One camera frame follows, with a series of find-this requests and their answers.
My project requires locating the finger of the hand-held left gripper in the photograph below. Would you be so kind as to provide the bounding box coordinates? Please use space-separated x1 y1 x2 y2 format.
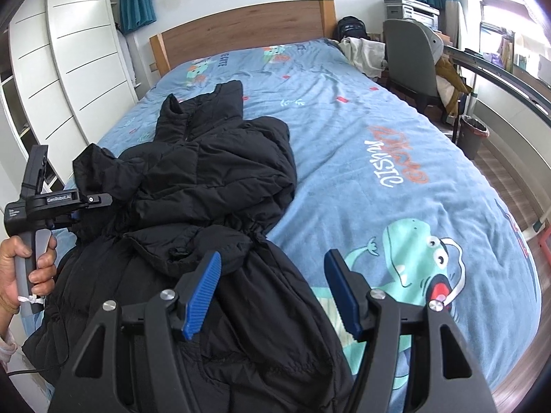
80 193 113 209

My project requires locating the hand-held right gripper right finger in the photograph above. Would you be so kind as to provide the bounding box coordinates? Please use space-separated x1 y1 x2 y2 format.
324 248 496 413

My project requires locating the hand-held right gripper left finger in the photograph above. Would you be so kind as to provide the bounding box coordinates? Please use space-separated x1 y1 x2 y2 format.
47 252 222 413

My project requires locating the black puffer jacket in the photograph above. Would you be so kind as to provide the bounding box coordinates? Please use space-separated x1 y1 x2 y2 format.
21 81 358 413

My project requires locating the person's left forearm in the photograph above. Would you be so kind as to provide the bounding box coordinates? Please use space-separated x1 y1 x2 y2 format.
0 307 20 368

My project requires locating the person's left hand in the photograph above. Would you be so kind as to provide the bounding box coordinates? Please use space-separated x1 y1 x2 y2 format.
0 236 58 311

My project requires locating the white wardrobe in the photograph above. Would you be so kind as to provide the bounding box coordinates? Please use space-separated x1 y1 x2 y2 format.
0 0 141 190

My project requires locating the bed with blue monster duvet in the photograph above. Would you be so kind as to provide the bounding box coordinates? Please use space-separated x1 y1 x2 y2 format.
26 36 543 396

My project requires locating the dark trash bin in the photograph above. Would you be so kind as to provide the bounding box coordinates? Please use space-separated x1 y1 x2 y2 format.
458 114 490 161

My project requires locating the wooden bed headboard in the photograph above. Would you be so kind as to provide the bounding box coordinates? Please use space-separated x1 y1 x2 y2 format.
148 0 337 80

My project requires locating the mustard yellow jacket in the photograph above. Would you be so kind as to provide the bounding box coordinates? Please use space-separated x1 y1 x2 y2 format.
435 58 471 115

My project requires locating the white cloth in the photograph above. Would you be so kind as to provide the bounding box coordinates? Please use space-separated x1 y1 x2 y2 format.
340 36 390 80

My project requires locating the grey chair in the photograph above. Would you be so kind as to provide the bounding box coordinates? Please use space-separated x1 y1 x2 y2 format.
382 18 448 113

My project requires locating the black backpack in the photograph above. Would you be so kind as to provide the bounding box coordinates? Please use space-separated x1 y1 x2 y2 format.
336 16 368 43

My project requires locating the white printer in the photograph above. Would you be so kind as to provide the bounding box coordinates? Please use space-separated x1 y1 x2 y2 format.
384 0 440 31

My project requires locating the black cable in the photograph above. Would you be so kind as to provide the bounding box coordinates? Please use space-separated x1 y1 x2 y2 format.
6 342 67 376

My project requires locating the metal rail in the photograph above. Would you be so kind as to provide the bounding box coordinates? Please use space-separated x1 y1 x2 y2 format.
443 45 551 117

